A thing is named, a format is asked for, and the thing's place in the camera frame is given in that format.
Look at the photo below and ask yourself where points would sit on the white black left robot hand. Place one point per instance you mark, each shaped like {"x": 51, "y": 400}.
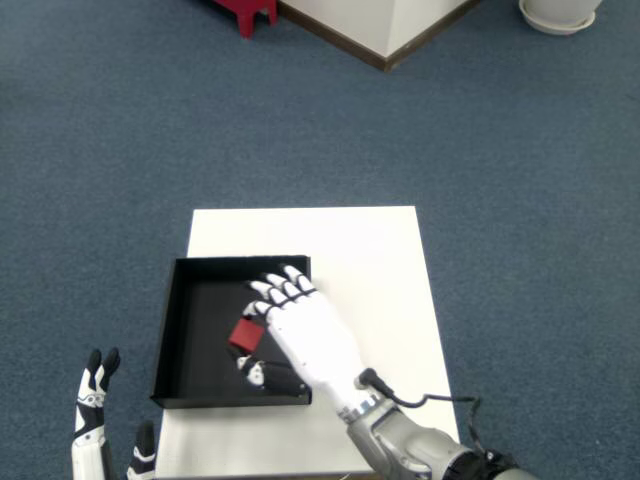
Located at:
{"x": 85, "y": 450}

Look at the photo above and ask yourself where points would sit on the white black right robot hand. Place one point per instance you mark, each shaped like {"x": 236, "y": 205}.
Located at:
{"x": 315, "y": 335}

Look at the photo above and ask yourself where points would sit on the red cube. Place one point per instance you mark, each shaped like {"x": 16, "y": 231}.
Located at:
{"x": 245, "y": 335}

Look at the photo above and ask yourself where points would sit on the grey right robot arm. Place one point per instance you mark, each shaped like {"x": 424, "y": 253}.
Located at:
{"x": 400, "y": 440}

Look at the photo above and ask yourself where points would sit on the black open box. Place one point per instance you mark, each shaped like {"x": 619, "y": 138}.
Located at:
{"x": 200, "y": 325}

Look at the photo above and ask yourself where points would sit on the white square table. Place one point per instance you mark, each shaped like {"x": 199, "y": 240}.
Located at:
{"x": 380, "y": 280}

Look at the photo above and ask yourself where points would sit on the white pillar brown baseboard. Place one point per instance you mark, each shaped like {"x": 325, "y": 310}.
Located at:
{"x": 350, "y": 20}

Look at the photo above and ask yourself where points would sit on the red plastic stool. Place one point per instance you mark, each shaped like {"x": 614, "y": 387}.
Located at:
{"x": 245, "y": 12}

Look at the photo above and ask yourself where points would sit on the white pot saucer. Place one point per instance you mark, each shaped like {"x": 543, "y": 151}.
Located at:
{"x": 557, "y": 26}

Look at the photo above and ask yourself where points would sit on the white plant pot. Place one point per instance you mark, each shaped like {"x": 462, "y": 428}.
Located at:
{"x": 560, "y": 6}

